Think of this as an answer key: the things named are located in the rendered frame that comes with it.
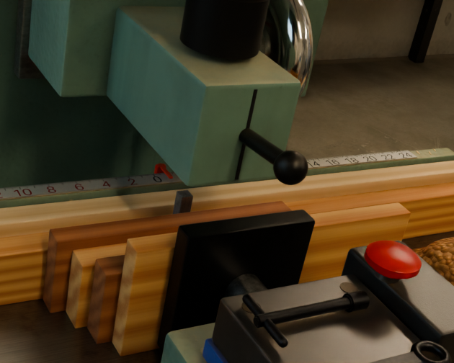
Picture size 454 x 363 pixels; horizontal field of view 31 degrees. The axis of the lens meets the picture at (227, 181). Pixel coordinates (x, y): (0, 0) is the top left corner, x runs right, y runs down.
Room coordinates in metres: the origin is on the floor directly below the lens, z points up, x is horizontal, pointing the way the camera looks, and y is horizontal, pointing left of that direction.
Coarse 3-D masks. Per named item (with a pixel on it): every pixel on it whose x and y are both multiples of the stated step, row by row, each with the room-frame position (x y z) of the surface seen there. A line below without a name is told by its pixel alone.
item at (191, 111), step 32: (128, 32) 0.53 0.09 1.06; (160, 32) 0.52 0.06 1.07; (128, 64) 0.53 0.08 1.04; (160, 64) 0.49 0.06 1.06; (192, 64) 0.47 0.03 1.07; (224, 64) 0.48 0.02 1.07; (256, 64) 0.50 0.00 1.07; (128, 96) 0.52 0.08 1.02; (160, 96) 0.49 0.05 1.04; (192, 96) 0.45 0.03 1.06; (224, 96) 0.45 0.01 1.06; (256, 96) 0.46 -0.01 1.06; (288, 96) 0.48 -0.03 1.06; (160, 128) 0.48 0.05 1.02; (192, 128) 0.45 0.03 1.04; (224, 128) 0.45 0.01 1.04; (256, 128) 0.47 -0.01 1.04; (288, 128) 0.48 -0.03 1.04; (192, 160) 0.45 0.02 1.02; (224, 160) 0.46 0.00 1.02; (256, 160) 0.47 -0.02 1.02
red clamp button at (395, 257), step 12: (372, 252) 0.38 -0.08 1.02; (384, 252) 0.38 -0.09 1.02; (396, 252) 0.38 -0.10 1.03; (408, 252) 0.38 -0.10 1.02; (372, 264) 0.37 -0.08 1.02; (384, 264) 0.37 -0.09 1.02; (396, 264) 0.37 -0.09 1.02; (408, 264) 0.37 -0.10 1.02; (420, 264) 0.38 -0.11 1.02; (384, 276) 0.37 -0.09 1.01; (396, 276) 0.36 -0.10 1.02; (408, 276) 0.37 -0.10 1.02
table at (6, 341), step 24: (408, 240) 0.62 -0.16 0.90; (432, 240) 0.63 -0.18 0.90; (0, 312) 0.42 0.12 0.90; (24, 312) 0.42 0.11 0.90; (48, 312) 0.42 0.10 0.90; (0, 336) 0.39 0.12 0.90; (24, 336) 0.40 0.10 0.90; (48, 336) 0.40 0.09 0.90; (72, 336) 0.41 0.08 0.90; (0, 360) 0.37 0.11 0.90; (24, 360) 0.38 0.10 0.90; (48, 360) 0.38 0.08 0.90; (72, 360) 0.38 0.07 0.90; (96, 360) 0.39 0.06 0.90; (120, 360) 0.39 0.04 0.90; (144, 360) 0.40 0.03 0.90
